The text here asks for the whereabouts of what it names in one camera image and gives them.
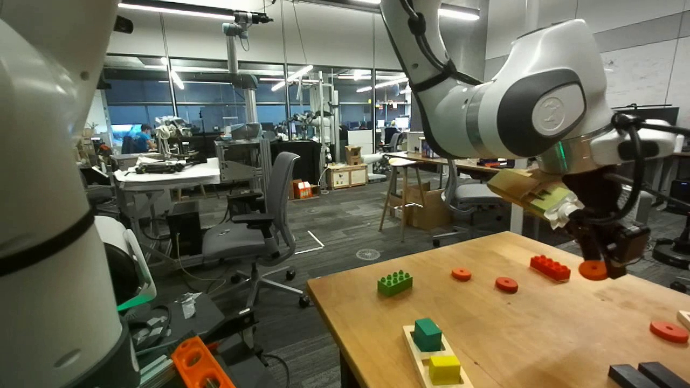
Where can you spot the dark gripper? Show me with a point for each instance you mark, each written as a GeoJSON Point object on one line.
{"type": "Point", "coordinates": [612, 205]}

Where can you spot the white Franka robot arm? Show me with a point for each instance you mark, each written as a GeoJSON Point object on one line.
{"type": "Point", "coordinates": [547, 108]}

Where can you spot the grey background robot arm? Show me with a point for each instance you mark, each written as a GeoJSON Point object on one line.
{"type": "Point", "coordinates": [240, 57]}

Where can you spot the wooden shape sorter board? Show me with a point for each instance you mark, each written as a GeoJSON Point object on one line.
{"type": "Point", "coordinates": [421, 359]}

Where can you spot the red toy brick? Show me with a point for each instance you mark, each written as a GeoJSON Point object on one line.
{"type": "Point", "coordinates": [550, 267]}

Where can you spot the brown cardboard box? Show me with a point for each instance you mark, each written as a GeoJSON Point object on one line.
{"type": "Point", "coordinates": [426, 207]}

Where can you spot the green shape block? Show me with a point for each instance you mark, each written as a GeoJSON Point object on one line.
{"type": "Point", "coordinates": [427, 335]}

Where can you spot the yellow shape block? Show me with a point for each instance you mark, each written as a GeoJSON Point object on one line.
{"type": "Point", "coordinates": [445, 367]}

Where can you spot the wooden stool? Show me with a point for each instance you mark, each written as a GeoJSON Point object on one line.
{"type": "Point", "coordinates": [401, 191]}

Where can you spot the green toy brick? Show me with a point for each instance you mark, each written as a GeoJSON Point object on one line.
{"type": "Point", "coordinates": [395, 283]}

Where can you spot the grey swivel chair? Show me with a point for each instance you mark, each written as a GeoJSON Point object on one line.
{"type": "Point", "coordinates": [251, 223]}

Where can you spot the orange plastic crate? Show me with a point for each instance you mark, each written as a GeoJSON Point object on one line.
{"type": "Point", "coordinates": [202, 362]}

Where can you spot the white work table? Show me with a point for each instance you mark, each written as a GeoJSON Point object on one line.
{"type": "Point", "coordinates": [170, 175]}

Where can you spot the yellowish wrist camera box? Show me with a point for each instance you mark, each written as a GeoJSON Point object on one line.
{"type": "Point", "coordinates": [535, 192]}

